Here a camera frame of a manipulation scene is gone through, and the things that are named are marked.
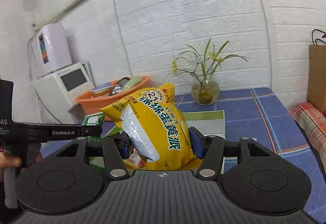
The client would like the orange red snack bag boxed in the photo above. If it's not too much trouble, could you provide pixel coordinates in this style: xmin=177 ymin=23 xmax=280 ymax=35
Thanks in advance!
xmin=124 ymin=151 xmax=146 ymax=169

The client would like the brown cardboard box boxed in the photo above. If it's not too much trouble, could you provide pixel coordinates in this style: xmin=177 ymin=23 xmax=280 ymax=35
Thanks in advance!
xmin=308 ymin=45 xmax=326 ymax=112

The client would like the white monitor appliance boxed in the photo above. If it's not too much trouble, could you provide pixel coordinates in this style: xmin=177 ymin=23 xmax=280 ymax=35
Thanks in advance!
xmin=34 ymin=62 xmax=95 ymax=124

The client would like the white water purifier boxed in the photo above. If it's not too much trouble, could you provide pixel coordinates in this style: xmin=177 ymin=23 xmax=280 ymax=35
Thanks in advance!
xmin=27 ymin=23 xmax=72 ymax=80

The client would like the orange plastic basin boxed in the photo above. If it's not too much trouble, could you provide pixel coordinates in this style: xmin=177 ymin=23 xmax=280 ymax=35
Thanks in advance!
xmin=75 ymin=75 xmax=151 ymax=115

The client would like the glass vase with flowers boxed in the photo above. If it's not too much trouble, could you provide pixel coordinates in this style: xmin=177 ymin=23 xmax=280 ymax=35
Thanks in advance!
xmin=171 ymin=39 xmax=250 ymax=106

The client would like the blue plaid tablecloth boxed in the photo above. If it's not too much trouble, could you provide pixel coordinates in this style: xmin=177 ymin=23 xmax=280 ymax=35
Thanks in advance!
xmin=37 ymin=87 xmax=326 ymax=223

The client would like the green snack packet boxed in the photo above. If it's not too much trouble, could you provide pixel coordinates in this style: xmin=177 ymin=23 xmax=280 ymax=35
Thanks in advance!
xmin=82 ymin=111 xmax=105 ymax=142

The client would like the person's left hand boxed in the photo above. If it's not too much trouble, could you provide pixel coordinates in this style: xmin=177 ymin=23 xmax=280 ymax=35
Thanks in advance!
xmin=0 ymin=152 xmax=22 ymax=172

